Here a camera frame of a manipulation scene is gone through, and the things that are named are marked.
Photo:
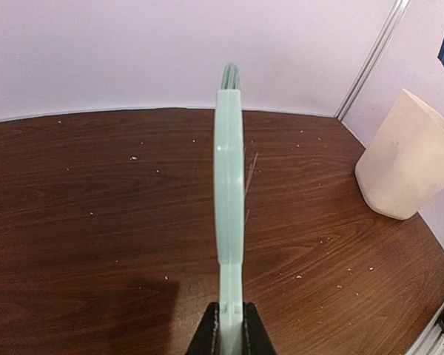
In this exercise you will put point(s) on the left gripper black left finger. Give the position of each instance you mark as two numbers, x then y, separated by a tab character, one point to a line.
206	340

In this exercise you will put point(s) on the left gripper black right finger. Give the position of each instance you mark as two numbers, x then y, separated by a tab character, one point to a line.
255	340

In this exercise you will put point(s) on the green hand brush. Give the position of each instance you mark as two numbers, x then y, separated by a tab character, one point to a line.
229	197

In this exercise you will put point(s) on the beige plastic waste bin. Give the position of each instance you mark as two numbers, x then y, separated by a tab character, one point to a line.
403	166

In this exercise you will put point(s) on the aluminium front rail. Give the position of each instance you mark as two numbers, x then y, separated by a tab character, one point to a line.
431	339

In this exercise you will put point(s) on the right aluminium frame post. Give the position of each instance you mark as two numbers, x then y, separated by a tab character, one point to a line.
379	46

